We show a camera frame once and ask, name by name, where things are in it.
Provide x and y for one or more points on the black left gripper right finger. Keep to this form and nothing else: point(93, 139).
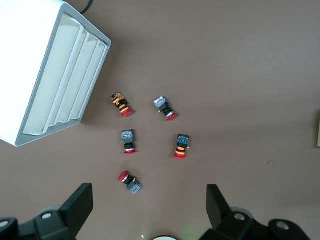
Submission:
point(225, 220)

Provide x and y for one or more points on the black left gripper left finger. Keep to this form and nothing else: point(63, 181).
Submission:
point(75, 212)

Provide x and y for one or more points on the red button blue body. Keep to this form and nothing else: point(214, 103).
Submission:
point(131, 183)
point(163, 106)
point(128, 140)

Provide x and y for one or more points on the red button orange ringed neck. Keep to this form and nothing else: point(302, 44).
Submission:
point(180, 147)

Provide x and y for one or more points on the red button orange clear body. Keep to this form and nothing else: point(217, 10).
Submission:
point(121, 105)

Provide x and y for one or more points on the white slotted organizer box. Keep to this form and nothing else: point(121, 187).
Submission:
point(37, 62)

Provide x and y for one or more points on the brown table cover sheet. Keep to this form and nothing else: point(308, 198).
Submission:
point(225, 62)

